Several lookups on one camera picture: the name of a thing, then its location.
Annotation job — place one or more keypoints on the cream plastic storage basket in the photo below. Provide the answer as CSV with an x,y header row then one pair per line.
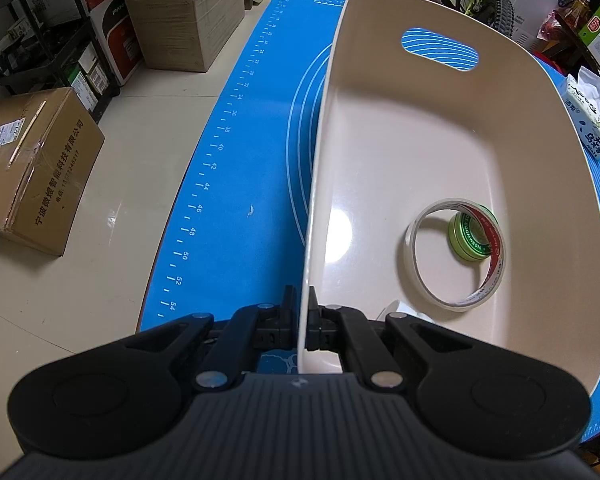
x,y
410,150

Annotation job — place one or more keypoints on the clear adhesive tape roll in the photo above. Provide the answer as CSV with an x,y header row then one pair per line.
x,y
495,260

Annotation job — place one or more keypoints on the brown cardboard box printed text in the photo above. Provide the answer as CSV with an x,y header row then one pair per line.
x,y
35,170

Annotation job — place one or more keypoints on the black metal shelf rack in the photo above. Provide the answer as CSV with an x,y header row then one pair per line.
x,y
45,20

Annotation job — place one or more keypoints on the small translucent plastic object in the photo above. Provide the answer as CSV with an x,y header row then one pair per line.
x,y
397,308

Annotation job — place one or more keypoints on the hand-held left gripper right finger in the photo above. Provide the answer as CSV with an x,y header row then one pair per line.
x,y
312,310

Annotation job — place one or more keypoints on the large taped cardboard box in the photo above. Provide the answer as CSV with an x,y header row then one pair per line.
x,y
180,15

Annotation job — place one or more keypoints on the white tissue pack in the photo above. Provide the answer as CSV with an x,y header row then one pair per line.
x,y
592,120

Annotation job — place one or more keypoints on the green round tin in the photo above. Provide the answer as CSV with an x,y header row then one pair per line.
x,y
462,241

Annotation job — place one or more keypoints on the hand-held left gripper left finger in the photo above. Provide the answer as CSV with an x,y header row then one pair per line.
x,y
291,310

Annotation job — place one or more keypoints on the small box with green label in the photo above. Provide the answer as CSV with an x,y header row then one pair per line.
x,y
86,72

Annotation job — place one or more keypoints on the red and white appliance box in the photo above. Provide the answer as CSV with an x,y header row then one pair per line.
x,y
117,35

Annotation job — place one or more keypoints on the blue silicone baking mat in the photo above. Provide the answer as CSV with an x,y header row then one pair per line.
x,y
260,160

